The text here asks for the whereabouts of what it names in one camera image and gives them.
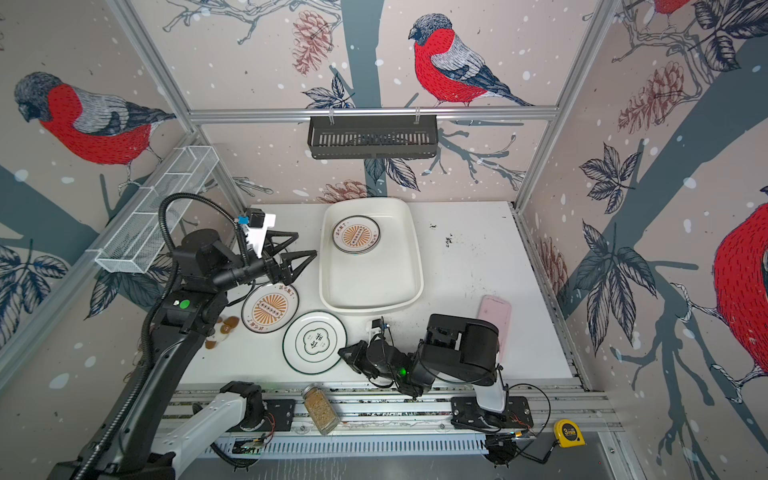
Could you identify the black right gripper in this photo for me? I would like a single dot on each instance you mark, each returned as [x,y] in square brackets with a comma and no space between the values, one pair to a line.
[357,358]

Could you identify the white black-line plate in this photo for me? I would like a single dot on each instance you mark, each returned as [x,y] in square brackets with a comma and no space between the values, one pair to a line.
[311,342]

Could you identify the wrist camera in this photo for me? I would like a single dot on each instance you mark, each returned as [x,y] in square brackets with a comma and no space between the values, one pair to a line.
[378,328]
[255,224]

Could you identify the orange sunburst plate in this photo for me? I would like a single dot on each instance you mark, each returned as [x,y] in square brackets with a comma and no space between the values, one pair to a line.
[269,308]
[357,234]

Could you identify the glass jar of grains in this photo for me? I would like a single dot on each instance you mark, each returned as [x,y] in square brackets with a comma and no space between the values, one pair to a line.
[320,409]

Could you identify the white plastic bin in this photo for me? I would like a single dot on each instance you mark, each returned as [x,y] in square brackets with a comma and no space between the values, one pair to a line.
[386,279]

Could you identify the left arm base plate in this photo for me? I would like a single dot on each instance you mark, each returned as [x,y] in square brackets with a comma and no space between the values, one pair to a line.
[278,416]

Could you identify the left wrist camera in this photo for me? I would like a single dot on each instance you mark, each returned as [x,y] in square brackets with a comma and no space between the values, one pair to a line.
[255,224]

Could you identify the white mesh wall shelf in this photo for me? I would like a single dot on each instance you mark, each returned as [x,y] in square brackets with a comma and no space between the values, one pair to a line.
[138,240]

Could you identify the brown white plush toy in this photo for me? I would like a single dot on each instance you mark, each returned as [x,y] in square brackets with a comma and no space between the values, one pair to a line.
[222,329]

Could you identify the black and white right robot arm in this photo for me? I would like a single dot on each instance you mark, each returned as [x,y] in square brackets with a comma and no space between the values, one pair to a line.
[455,350]

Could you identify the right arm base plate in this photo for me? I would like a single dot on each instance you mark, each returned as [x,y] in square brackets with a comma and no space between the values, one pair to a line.
[467,414]

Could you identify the black hanging wire basket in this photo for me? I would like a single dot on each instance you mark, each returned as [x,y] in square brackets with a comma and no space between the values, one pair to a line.
[373,137]

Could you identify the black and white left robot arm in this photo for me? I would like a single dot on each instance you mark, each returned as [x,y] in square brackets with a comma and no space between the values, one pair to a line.
[176,327]

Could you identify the yellow tape measure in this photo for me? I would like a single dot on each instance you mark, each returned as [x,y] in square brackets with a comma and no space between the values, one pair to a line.
[568,434]

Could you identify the small circuit board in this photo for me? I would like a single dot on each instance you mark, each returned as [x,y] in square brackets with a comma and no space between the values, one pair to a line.
[248,447]

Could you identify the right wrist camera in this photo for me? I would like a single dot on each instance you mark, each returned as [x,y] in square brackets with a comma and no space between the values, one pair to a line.
[378,328]

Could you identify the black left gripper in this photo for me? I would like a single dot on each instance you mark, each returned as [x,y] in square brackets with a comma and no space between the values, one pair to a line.
[279,274]

